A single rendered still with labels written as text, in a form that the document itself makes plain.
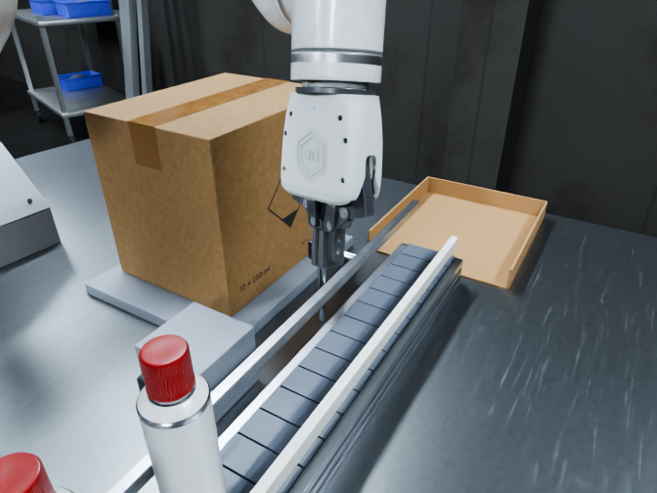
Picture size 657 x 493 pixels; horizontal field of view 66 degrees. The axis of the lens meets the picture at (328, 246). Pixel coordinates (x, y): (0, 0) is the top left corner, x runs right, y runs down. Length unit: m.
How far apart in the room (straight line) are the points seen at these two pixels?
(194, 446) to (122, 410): 0.31
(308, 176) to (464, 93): 2.22
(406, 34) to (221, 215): 2.39
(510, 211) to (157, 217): 0.72
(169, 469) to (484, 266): 0.67
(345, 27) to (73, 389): 0.55
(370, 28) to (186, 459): 0.37
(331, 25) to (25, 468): 0.37
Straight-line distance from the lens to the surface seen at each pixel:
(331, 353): 0.65
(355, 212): 0.48
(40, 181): 1.43
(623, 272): 1.03
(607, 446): 0.70
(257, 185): 0.73
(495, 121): 2.64
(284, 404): 0.60
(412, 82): 2.99
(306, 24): 0.47
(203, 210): 0.69
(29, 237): 1.07
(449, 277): 0.81
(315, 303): 0.60
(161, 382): 0.37
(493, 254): 0.98
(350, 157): 0.45
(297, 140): 0.50
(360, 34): 0.47
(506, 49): 2.57
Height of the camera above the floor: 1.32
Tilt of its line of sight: 30 degrees down
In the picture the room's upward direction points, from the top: straight up
